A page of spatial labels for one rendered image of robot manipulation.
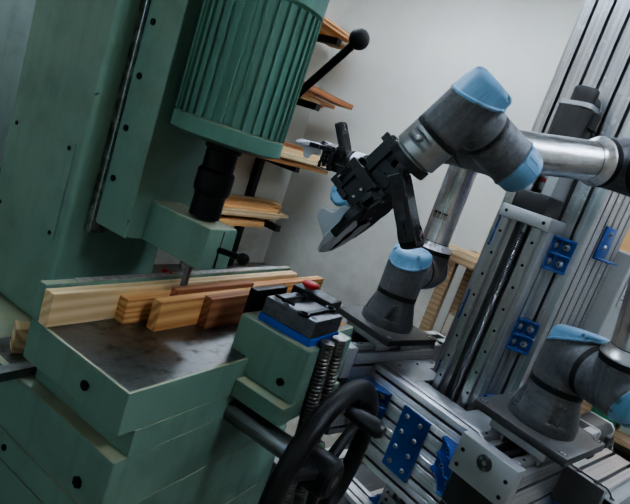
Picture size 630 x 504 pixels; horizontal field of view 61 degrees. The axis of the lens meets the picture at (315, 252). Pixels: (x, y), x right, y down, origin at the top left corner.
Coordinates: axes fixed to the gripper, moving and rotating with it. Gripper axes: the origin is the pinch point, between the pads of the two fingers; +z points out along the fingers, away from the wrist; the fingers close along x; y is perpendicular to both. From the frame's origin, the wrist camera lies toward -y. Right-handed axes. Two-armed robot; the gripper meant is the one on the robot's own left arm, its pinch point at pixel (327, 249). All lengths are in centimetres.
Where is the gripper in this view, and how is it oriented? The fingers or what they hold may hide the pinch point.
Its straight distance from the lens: 86.9
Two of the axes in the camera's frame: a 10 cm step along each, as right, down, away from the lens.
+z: -6.9, 6.1, 4.0
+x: -5.1, -0.1, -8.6
